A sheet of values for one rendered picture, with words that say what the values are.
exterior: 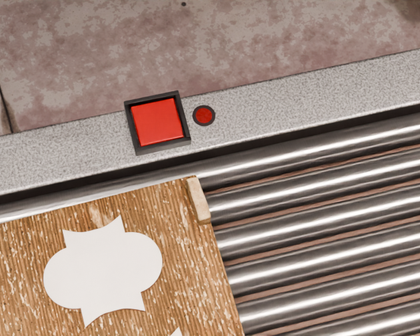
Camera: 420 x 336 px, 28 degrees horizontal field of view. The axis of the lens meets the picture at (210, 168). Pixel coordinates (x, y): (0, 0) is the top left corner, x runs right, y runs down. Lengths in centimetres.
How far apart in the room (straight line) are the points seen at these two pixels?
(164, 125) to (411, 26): 135
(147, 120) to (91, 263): 21
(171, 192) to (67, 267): 16
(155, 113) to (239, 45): 115
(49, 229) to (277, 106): 35
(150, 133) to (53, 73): 112
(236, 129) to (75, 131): 22
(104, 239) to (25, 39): 129
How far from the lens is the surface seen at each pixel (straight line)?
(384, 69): 121
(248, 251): 109
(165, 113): 113
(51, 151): 113
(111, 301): 103
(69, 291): 104
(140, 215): 107
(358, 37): 232
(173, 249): 105
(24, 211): 110
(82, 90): 219
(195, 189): 105
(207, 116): 114
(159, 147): 111
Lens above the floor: 195
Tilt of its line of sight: 69 degrees down
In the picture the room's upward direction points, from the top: 8 degrees clockwise
